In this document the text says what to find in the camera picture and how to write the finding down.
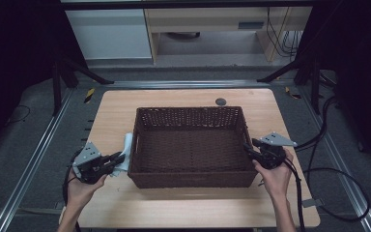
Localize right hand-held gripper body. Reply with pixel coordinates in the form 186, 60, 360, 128
257, 131, 299, 170

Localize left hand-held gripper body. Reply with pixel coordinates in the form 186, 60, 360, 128
71, 141, 111, 186

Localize light blue cloth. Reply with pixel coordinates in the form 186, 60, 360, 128
110, 132, 134, 178

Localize brown woven basket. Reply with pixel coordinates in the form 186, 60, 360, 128
128, 105, 259, 189

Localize person's left hand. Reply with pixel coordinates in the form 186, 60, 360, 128
67, 175, 108, 209

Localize person's right hand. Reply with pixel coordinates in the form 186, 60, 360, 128
252, 149, 294, 201

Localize yellow tape scrap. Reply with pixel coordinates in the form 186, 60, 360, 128
284, 86, 302, 100

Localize yellow black tape strip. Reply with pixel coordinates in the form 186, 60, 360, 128
83, 87, 96, 104

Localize black metal stand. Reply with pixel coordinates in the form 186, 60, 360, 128
51, 54, 115, 117
256, 54, 324, 115

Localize black curtain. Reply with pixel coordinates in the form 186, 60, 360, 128
0, 0, 88, 156
298, 0, 371, 177

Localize white cabinet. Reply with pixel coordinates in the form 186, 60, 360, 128
65, 9, 153, 61

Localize dark round object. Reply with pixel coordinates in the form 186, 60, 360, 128
165, 31, 201, 42

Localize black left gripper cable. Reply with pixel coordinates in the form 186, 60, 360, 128
62, 148, 82, 232

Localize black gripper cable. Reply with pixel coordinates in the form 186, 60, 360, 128
62, 148, 82, 232
283, 159, 305, 232

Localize thick black floor cable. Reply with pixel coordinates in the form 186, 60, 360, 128
294, 96, 340, 153

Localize metal floor rail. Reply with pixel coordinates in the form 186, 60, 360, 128
102, 79, 271, 90
298, 86, 371, 232
0, 88, 75, 232

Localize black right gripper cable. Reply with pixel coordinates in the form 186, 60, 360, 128
283, 159, 305, 232

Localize thin black floor cable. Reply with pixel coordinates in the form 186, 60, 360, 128
6, 104, 32, 127

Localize hanging black cables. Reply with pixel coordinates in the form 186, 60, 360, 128
265, 6, 303, 59

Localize looped black floor cable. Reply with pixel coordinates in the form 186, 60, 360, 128
303, 166, 371, 223

